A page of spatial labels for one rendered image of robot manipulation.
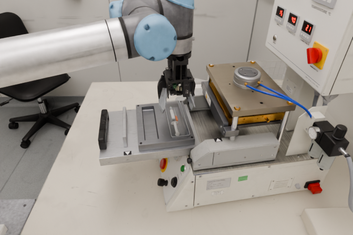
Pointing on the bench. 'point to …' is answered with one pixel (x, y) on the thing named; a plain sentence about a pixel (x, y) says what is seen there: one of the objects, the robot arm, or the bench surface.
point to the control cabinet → (312, 43)
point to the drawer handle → (103, 129)
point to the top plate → (249, 89)
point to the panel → (168, 193)
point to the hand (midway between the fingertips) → (176, 107)
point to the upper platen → (263, 119)
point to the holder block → (158, 128)
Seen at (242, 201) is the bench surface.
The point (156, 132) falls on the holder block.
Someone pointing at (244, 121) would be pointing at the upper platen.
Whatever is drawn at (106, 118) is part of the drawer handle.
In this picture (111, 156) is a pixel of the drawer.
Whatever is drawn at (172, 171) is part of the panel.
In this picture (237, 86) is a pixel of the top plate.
